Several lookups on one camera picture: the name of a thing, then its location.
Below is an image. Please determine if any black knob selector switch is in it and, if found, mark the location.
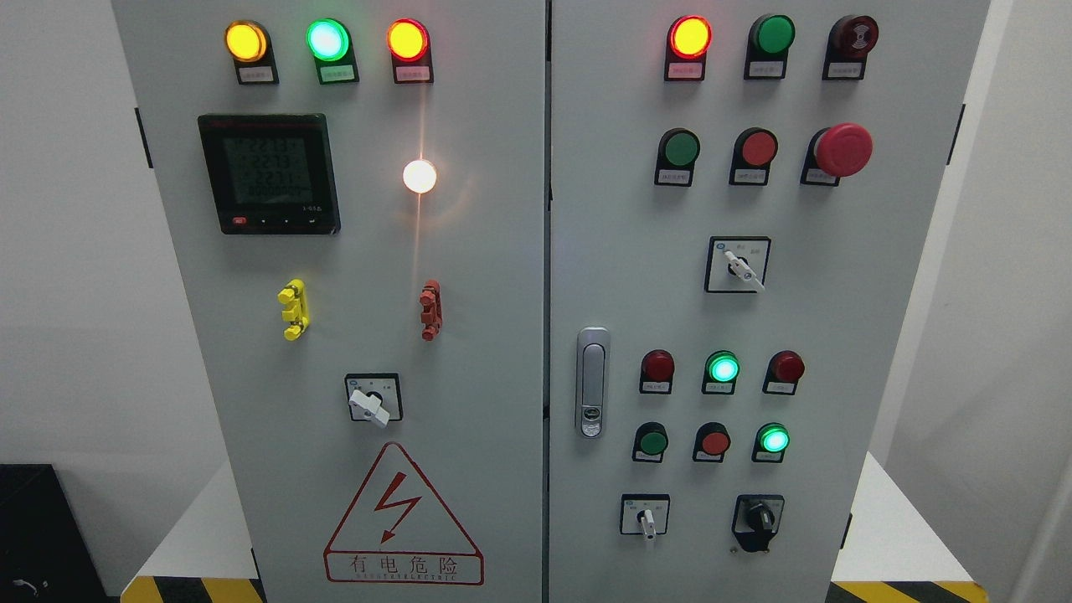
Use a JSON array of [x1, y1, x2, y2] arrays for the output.
[[731, 495, 785, 553]]

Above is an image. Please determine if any grey electrical control cabinet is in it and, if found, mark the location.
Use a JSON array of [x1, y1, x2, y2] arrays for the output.
[[111, 1, 989, 602]]

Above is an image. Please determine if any red terminal connector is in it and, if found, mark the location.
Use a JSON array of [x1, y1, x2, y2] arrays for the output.
[[418, 279, 443, 341]]

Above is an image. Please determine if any dark red indicator lamp left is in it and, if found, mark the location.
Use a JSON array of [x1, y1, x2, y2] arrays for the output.
[[638, 348, 675, 394]]

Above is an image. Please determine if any dark red indicator lamp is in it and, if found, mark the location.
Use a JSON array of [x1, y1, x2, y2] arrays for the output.
[[638, 348, 675, 394], [762, 350, 807, 394]]

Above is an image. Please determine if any white lit indicator lamp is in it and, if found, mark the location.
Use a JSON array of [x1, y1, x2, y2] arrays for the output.
[[402, 159, 440, 195]]

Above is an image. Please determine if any green lit indicator lamp middle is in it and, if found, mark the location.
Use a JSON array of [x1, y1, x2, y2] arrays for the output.
[[702, 350, 740, 394]]

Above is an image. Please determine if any green lit indicator lamp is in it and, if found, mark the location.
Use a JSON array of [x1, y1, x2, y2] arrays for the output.
[[306, 17, 359, 85], [702, 350, 740, 394]]

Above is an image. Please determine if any green push button upper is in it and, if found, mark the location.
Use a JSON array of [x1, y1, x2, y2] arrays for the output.
[[654, 127, 700, 187]]

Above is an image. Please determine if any red push button lower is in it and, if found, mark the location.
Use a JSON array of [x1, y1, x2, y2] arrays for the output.
[[693, 421, 732, 464]]

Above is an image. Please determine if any red push button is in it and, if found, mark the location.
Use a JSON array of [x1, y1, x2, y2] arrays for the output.
[[729, 127, 780, 186], [693, 421, 732, 464]]

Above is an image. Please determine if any yellow terminal connector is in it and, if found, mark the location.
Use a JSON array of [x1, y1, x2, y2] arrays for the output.
[[276, 279, 311, 341]]

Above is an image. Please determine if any dark red indicator lamp right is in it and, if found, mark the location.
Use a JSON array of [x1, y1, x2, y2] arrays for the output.
[[762, 350, 807, 394]]

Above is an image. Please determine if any red push button upper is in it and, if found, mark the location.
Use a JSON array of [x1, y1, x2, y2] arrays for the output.
[[729, 127, 780, 186]]

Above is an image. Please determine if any red electric hazard warning sticker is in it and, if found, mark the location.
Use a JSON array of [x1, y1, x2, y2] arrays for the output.
[[324, 441, 485, 586]]

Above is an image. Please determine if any green lit push button lower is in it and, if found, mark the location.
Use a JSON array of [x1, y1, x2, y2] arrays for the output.
[[751, 421, 791, 464]]

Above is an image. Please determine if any red-rimmed lit indicator lamp left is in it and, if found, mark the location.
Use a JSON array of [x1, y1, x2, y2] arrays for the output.
[[386, 17, 434, 84]]

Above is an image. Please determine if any black digital power meter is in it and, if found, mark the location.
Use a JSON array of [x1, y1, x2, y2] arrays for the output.
[[198, 113, 340, 235]]

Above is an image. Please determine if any red lit indicator lamp right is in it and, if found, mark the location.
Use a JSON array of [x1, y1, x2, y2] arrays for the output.
[[665, 14, 713, 80]]

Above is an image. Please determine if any green lit indicator lamp top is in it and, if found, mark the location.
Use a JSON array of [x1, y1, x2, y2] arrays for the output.
[[306, 17, 359, 85]]

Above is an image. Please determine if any red emergency stop mushroom button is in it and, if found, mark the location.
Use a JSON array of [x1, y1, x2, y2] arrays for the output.
[[800, 122, 874, 187]]

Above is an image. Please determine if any green unlit indicator lamp top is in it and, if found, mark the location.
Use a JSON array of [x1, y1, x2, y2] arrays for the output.
[[743, 13, 796, 80]]

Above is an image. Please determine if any yellow indicator lamp top left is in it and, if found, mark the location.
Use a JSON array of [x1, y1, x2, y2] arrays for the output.
[[224, 20, 279, 85]]

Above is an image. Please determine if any dark red buzzer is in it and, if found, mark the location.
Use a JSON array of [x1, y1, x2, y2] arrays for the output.
[[822, 15, 879, 80]]

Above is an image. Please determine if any white cabinet base platform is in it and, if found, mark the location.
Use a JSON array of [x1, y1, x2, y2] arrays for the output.
[[121, 456, 988, 602]]

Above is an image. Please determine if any black box lower left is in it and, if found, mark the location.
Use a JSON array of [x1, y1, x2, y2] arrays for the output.
[[1, 464, 110, 602]]

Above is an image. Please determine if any silver door latch handle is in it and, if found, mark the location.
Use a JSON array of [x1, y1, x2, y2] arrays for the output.
[[575, 326, 611, 438]]

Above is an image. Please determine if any white-handled selector switch left door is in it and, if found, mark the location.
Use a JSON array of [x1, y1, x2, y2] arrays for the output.
[[343, 373, 405, 428]]

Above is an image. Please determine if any white-handled selector switch upper right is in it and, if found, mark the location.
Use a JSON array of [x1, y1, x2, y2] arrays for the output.
[[704, 236, 772, 293]]

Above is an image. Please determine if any white-handled selector switch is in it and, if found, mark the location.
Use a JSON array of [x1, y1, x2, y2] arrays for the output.
[[619, 492, 671, 541], [704, 236, 772, 293]]

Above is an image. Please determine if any white-handled selector switch lower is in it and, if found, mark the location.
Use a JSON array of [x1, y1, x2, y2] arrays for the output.
[[619, 492, 671, 541]]

